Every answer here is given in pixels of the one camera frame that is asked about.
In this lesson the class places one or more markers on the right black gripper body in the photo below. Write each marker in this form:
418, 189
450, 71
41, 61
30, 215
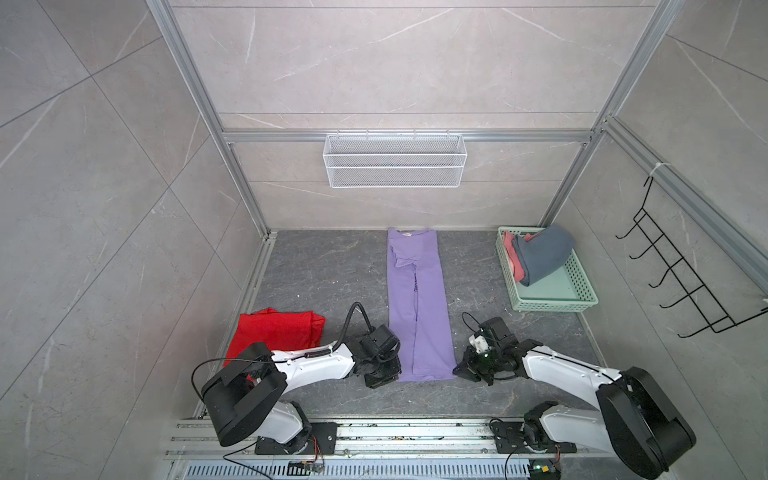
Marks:
482, 365

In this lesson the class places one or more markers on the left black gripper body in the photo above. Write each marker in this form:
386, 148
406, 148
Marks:
387, 370

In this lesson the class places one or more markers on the purple t shirt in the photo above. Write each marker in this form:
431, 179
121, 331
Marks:
418, 310

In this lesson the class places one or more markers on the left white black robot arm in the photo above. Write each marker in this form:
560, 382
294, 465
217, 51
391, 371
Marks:
244, 399

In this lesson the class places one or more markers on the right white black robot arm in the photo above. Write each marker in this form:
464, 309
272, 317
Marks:
629, 414

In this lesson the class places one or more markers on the pink red t shirt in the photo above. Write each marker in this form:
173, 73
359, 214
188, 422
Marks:
511, 255

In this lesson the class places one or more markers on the green plastic basket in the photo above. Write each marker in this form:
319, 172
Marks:
568, 289

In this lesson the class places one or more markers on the red folded t shirt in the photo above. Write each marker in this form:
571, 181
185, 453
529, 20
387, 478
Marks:
278, 331

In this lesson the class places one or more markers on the grey blue t shirt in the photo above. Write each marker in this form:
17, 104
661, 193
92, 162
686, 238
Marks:
542, 253

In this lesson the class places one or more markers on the green power connector box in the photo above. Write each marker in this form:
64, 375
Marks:
544, 470

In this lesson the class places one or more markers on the small circuit board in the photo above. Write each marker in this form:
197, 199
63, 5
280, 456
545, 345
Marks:
304, 467

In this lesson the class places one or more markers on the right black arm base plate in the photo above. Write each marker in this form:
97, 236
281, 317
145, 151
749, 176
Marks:
525, 436

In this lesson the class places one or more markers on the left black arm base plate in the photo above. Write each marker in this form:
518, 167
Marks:
321, 438

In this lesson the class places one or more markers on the white wire mesh basket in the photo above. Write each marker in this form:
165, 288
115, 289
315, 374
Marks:
357, 161

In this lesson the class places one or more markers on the black wire hook rack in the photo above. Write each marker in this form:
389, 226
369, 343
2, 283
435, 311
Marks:
694, 291

